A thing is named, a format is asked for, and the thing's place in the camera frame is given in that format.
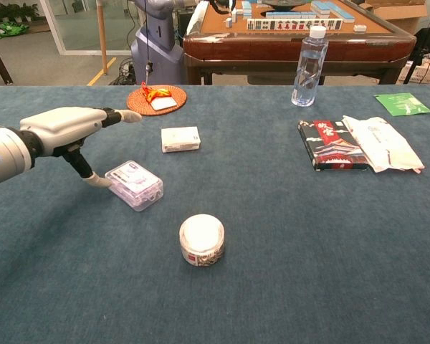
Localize black floor cable tangle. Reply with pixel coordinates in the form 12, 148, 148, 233
109, 57, 137, 86

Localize small transparent plastic box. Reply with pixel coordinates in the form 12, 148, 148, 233
104, 160, 165, 212

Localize blue felt table cloth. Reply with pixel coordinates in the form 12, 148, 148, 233
0, 85, 430, 344

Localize orange woven round coaster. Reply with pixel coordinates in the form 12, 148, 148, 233
126, 85, 188, 117

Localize green bag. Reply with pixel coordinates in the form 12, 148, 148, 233
0, 21, 29, 39

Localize black tripod stand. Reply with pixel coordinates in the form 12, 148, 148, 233
403, 0, 430, 85

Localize brown cardboard box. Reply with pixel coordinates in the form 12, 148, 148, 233
365, 0, 429, 35

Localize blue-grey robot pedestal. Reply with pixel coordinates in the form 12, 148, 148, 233
130, 0, 186, 86

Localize green potted plants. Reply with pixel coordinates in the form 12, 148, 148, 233
0, 2, 40, 32

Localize black hanging cable with clip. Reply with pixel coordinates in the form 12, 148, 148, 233
143, 0, 155, 85

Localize brown mahjong table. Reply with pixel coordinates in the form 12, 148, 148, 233
182, 0, 416, 86

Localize diagonal blue-backed tile row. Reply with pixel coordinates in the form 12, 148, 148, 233
310, 0, 355, 24

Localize wooden pole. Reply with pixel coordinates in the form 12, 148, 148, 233
96, 0, 109, 75

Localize white cardboard card box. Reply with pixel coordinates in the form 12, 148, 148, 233
161, 126, 201, 154

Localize black red snack package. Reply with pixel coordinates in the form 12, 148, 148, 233
297, 119, 370, 172

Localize clear plastic water bottle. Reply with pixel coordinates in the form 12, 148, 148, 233
290, 25, 330, 108

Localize orange and white snack packet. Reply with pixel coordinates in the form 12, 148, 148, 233
140, 81, 178, 111

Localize white framed glass partition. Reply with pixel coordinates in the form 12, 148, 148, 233
39, 0, 137, 57

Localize green foil packet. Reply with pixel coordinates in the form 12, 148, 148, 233
374, 92, 430, 117

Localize row of mahjong tiles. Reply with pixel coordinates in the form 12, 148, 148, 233
247, 18, 344, 32

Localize blue-backed mahjong tile row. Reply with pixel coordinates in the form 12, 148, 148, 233
266, 10, 311, 19

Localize white wet wipes pack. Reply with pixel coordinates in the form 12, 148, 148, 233
342, 115, 425, 174

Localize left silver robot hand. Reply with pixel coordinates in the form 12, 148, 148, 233
19, 106, 143, 190

